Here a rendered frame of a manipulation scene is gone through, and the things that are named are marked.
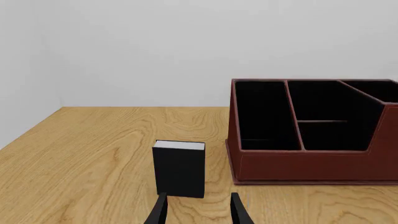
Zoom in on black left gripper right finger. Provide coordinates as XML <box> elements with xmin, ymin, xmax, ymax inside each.
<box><xmin>230</xmin><ymin>192</ymin><xmax>255</xmax><ymax>224</ymax></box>

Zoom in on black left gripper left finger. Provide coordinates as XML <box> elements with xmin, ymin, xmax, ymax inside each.
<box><xmin>144</xmin><ymin>192</ymin><xmax>169</xmax><ymax>224</ymax></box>

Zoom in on red-brown desk caddy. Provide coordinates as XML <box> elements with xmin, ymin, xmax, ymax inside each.
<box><xmin>225</xmin><ymin>78</ymin><xmax>398</xmax><ymax>187</ymax></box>

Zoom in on black book with white pages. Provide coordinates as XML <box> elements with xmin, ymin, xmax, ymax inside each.
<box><xmin>152</xmin><ymin>139</ymin><xmax>206</xmax><ymax>199</ymax></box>

